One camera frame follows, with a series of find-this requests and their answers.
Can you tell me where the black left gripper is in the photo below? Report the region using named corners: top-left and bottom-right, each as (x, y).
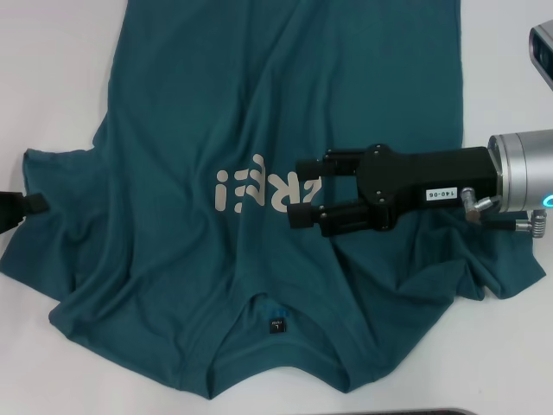
top-left (0, 189), bottom-right (50, 237)

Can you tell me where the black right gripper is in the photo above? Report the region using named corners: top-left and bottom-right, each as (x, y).
top-left (286, 144), bottom-right (503, 239)

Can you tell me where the teal t-shirt with FREE print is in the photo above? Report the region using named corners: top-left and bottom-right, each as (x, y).
top-left (0, 0), bottom-right (548, 397)

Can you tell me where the right gripper cable with plugs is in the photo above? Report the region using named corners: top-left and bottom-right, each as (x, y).
top-left (460, 185), bottom-right (548, 239)

